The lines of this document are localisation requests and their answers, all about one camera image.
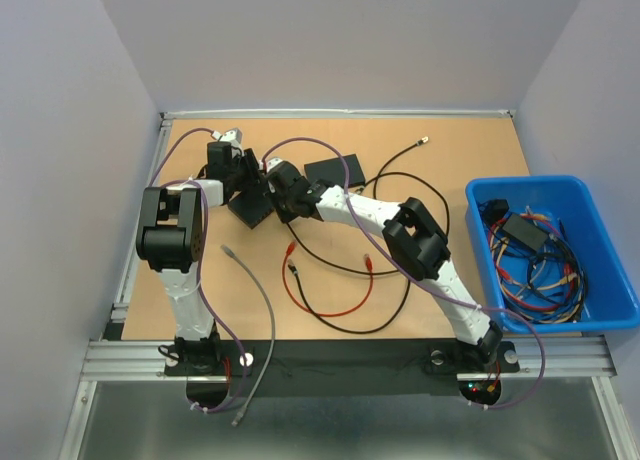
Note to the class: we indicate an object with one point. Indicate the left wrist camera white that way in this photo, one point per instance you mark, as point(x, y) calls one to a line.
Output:
point(233, 136)

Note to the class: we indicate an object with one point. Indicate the black network switch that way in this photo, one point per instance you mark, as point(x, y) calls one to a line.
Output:
point(332, 170)
point(252, 206)

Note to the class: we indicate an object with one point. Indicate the black ethernet cable short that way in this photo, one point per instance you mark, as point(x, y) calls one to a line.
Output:
point(366, 316)

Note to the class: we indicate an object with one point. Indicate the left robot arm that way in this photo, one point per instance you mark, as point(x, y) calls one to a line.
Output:
point(171, 239)

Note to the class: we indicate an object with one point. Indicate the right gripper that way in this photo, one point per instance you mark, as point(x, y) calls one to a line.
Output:
point(284, 215)

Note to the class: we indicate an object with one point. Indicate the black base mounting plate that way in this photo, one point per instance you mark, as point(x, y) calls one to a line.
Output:
point(370, 367)

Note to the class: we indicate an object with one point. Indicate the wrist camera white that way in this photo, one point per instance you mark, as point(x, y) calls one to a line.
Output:
point(233, 136)
point(270, 166)

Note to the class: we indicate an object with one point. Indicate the aluminium front rail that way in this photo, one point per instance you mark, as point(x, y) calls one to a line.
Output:
point(566, 357)

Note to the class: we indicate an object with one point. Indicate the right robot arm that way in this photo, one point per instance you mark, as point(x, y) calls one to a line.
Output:
point(415, 243)

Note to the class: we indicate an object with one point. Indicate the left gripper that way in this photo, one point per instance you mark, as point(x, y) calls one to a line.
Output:
point(258, 178)

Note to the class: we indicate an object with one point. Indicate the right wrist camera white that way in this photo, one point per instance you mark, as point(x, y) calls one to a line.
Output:
point(270, 166)

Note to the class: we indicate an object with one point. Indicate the black power adapter in bin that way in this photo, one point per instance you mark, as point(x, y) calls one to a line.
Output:
point(519, 229)

